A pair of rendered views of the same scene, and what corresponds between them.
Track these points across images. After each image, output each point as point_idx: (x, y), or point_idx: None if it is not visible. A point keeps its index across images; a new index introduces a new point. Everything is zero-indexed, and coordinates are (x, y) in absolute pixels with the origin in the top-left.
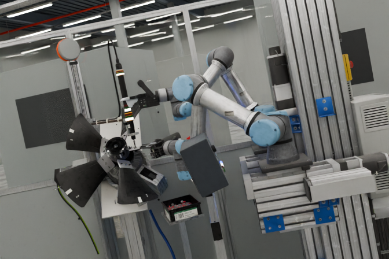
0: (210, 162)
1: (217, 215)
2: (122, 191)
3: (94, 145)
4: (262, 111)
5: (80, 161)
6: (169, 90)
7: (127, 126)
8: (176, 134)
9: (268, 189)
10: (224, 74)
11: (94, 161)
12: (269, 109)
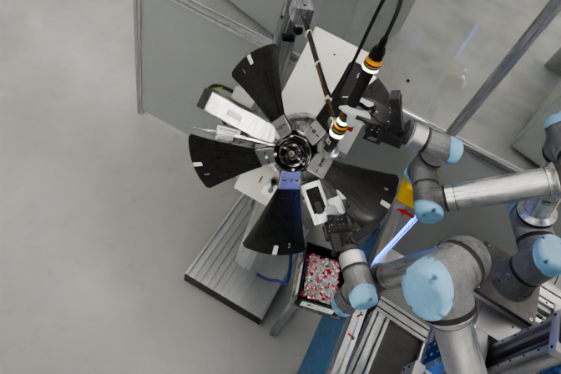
0: None
1: None
2: (258, 230)
3: (268, 110)
4: (544, 263)
5: (245, 96)
6: (432, 144)
7: (327, 134)
8: (391, 186)
9: None
10: None
11: (251, 149)
12: (557, 270)
